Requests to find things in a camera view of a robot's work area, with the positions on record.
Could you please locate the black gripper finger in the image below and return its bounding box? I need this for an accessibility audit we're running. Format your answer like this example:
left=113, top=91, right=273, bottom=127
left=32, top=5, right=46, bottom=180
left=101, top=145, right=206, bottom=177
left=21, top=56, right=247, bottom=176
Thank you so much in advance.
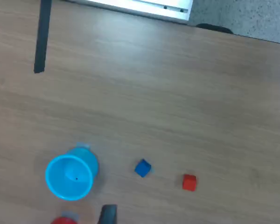
left=98, top=204, right=118, bottom=224

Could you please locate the blue cube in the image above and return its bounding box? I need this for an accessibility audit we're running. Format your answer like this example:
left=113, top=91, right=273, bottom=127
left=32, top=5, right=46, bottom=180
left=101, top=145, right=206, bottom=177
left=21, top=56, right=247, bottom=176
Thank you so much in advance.
left=134, top=158, right=152, bottom=178

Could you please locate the red cube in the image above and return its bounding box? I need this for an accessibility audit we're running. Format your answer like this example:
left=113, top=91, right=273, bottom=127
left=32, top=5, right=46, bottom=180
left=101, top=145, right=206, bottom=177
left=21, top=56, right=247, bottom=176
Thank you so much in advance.
left=182, top=174, right=197, bottom=192

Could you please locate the red plastic bin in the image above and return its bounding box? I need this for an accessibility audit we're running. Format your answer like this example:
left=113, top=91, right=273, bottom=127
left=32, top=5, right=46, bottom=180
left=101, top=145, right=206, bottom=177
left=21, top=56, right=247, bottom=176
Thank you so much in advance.
left=50, top=216, right=79, bottom=224

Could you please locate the blue plastic bin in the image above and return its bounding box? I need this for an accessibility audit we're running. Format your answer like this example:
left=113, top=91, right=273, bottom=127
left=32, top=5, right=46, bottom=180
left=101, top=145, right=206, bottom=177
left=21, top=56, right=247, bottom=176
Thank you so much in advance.
left=45, top=147, right=99, bottom=202

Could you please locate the black tape strip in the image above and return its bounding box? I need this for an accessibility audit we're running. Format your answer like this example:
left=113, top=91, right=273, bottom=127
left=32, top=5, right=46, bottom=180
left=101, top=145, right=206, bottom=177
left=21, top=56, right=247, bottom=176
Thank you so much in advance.
left=33, top=0, right=53, bottom=74

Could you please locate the black rounded foot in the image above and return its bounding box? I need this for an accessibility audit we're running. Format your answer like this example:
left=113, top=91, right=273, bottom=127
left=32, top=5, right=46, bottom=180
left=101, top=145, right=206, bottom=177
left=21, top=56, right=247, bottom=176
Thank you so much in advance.
left=195, top=23, right=234, bottom=35

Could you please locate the aluminium profile table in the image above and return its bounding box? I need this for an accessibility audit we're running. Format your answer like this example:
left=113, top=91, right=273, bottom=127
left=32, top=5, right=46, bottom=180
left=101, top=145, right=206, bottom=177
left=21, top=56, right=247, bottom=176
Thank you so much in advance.
left=64, top=0, right=194, bottom=24

